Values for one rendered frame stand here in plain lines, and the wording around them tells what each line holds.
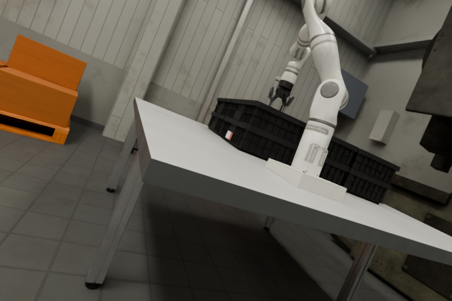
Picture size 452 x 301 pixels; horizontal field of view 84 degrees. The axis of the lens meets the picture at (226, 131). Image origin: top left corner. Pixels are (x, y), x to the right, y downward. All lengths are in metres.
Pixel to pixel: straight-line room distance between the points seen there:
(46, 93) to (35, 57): 0.53
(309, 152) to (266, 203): 0.41
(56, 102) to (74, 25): 1.47
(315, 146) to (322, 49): 0.36
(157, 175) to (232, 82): 3.77
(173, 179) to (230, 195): 0.11
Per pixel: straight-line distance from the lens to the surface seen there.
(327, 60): 1.01
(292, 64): 1.37
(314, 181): 0.79
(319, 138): 0.88
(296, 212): 0.54
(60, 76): 3.13
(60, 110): 2.75
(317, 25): 1.07
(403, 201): 2.93
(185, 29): 3.99
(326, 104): 0.90
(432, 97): 2.77
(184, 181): 0.42
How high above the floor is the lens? 0.80
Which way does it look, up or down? 2 degrees down
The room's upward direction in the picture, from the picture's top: 23 degrees clockwise
